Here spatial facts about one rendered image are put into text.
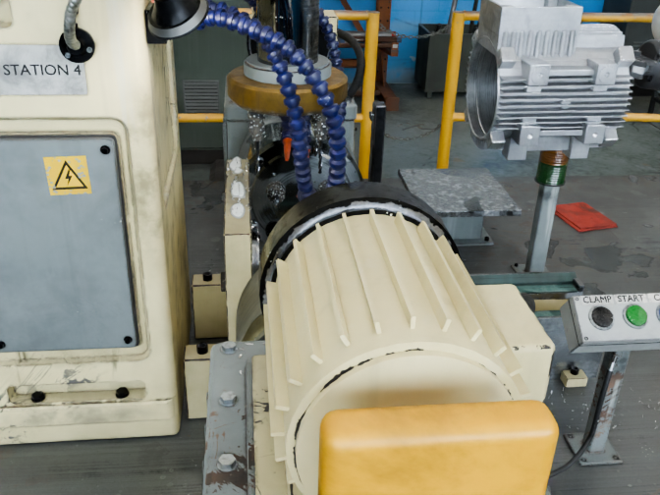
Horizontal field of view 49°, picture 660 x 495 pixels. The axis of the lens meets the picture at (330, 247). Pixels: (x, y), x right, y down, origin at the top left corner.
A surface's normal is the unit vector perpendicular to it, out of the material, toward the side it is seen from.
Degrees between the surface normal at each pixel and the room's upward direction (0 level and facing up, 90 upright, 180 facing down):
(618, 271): 0
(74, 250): 90
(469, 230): 90
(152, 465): 0
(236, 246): 90
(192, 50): 90
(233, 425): 0
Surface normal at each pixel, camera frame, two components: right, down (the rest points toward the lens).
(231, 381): 0.03, -0.89
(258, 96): -0.43, 0.41
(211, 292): 0.11, 0.46
